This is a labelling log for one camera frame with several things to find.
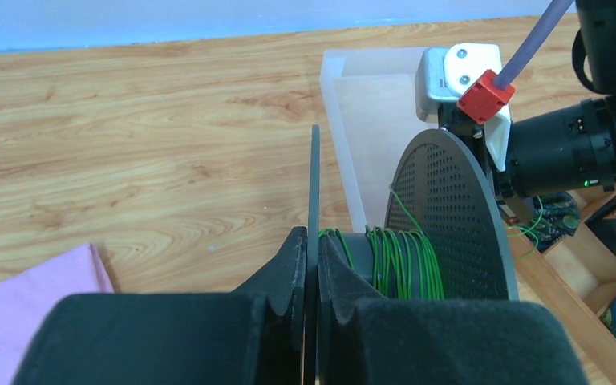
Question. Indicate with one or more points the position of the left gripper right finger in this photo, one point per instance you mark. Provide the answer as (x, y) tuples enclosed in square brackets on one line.
[(366, 338)]

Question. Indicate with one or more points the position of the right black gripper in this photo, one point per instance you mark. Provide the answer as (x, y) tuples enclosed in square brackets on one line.
[(513, 209)]

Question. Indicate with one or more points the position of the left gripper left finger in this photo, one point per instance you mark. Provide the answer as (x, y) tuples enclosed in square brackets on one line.
[(251, 335)]

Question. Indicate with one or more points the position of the dark grey perforated spool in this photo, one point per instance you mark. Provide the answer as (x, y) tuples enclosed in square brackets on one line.
[(442, 238)]

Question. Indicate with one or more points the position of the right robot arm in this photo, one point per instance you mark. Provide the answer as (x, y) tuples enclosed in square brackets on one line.
[(573, 147)]

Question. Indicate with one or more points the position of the translucent plastic tray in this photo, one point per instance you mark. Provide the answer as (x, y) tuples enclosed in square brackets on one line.
[(369, 98)]

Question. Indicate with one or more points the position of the wooden compartment tray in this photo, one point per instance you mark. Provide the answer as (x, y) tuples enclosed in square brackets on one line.
[(575, 278)]

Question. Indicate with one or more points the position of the pink cloth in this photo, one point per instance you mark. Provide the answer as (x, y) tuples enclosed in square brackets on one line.
[(27, 298)]

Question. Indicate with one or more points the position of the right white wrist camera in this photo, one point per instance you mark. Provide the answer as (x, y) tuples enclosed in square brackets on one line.
[(444, 74)]

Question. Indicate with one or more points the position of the coiled cable blue green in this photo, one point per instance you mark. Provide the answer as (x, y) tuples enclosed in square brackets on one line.
[(557, 215)]

